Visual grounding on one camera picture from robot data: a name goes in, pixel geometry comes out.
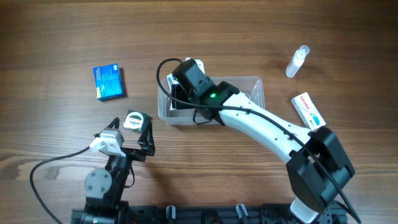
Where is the clear spray bottle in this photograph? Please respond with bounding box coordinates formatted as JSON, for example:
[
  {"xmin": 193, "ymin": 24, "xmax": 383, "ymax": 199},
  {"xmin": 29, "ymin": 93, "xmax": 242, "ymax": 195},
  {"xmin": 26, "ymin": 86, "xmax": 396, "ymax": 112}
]
[{"xmin": 285, "ymin": 45, "xmax": 310, "ymax": 78}]

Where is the right black cable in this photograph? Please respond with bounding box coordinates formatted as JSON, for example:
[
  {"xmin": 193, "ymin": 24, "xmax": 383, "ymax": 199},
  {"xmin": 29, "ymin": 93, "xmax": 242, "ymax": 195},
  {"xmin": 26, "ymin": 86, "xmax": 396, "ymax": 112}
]
[{"xmin": 155, "ymin": 58, "xmax": 361, "ymax": 224}]

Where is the white Hansaplast plaster box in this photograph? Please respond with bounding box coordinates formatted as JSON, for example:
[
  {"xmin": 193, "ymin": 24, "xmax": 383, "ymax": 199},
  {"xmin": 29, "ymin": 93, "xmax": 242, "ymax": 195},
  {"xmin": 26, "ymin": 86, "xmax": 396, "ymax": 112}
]
[{"xmin": 167, "ymin": 73, "xmax": 180, "ymax": 95}]

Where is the clear plastic container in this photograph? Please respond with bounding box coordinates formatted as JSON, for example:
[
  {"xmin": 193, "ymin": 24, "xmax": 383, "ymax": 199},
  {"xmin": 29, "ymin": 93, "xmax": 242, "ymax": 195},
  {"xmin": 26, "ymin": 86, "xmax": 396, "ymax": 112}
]
[{"xmin": 157, "ymin": 76, "xmax": 265, "ymax": 126}]

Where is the blue VapoDrops box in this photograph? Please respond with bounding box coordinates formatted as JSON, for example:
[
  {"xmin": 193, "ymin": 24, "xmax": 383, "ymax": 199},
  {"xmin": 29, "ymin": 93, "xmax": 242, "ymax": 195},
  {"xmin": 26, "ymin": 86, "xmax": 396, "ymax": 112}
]
[{"xmin": 93, "ymin": 63, "xmax": 124, "ymax": 101}]

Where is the left black cable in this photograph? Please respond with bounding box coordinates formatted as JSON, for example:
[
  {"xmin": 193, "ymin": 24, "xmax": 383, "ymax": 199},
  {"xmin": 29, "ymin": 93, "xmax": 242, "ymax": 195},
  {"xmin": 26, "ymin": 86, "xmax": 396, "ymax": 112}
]
[{"xmin": 29, "ymin": 146, "xmax": 94, "ymax": 224}]

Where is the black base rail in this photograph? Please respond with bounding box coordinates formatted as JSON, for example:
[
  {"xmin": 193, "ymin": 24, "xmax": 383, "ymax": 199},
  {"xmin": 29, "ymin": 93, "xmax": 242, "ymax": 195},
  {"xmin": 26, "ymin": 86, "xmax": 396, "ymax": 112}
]
[{"xmin": 70, "ymin": 203, "xmax": 349, "ymax": 224}]

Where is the white Panadol box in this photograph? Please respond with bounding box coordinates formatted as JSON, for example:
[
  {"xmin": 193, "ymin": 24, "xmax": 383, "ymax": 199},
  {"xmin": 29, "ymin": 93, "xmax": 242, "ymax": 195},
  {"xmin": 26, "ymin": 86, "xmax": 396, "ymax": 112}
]
[{"xmin": 291, "ymin": 92, "xmax": 326, "ymax": 131}]

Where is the green round-label box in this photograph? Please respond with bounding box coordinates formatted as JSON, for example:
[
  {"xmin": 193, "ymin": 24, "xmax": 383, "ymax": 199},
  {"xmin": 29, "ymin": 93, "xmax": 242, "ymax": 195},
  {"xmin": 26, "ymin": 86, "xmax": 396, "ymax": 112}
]
[{"xmin": 123, "ymin": 110, "xmax": 149, "ymax": 133}]

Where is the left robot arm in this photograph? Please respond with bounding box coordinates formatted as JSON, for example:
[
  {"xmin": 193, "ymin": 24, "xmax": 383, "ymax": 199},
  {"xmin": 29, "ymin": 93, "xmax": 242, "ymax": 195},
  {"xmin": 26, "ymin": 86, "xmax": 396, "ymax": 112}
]
[{"xmin": 80, "ymin": 117, "xmax": 155, "ymax": 224}]

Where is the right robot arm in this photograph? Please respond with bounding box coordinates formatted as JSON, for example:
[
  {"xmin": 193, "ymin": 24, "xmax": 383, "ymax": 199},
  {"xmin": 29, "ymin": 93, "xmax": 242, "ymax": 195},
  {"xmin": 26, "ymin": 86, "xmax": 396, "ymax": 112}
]
[{"xmin": 172, "ymin": 59, "xmax": 357, "ymax": 223}]

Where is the black cable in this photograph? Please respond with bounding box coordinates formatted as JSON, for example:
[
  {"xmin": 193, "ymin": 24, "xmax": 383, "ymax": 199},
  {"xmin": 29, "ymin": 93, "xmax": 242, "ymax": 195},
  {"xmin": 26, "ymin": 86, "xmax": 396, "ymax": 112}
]
[
  {"xmin": 29, "ymin": 146, "xmax": 94, "ymax": 224},
  {"xmin": 155, "ymin": 58, "xmax": 361, "ymax": 224}
]

